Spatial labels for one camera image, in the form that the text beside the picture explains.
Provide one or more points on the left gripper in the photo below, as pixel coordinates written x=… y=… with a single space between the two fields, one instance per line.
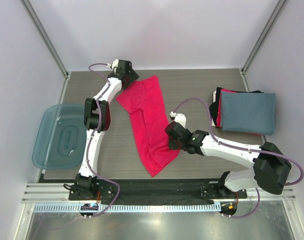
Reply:
x=133 y=77

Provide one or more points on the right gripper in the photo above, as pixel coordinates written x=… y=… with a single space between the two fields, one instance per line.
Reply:
x=172 y=145

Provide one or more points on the pink t shirt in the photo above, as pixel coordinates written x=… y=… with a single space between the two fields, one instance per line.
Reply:
x=144 y=103

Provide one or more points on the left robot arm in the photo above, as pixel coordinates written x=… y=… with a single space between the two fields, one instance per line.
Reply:
x=97 y=120

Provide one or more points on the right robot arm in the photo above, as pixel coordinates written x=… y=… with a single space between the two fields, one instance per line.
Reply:
x=265 y=166

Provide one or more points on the folded black t shirt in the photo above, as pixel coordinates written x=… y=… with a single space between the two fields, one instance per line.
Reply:
x=218 y=101

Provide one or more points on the folded white t shirt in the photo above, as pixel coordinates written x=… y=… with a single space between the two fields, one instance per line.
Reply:
x=213 y=109

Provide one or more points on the folded grey-blue t shirt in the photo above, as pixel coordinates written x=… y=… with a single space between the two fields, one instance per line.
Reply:
x=268 y=105

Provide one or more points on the clear blue plastic bin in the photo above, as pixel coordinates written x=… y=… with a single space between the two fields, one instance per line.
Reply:
x=61 y=138

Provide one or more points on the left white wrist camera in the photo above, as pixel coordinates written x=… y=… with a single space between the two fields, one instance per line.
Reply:
x=114 y=65

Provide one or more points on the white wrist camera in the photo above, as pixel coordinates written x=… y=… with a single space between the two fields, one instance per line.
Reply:
x=178 y=120
x=114 y=65

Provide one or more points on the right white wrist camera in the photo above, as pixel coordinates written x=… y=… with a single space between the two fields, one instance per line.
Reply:
x=178 y=120

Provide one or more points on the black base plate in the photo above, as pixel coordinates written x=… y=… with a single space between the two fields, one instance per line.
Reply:
x=154 y=192

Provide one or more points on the left aluminium frame post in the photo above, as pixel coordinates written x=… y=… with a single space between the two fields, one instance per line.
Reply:
x=44 y=36

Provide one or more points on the aluminium frame post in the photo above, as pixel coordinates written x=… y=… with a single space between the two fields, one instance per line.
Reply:
x=272 y=19
x=44 y=36

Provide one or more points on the slotted cable duct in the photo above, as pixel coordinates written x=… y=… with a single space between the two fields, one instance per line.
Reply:
x=95 y=208

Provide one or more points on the aluminium rail beam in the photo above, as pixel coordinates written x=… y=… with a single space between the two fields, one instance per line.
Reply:
x=55 y=192

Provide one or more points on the right aluminium frame post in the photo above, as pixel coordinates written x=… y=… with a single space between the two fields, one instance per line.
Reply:
x=272 y=19

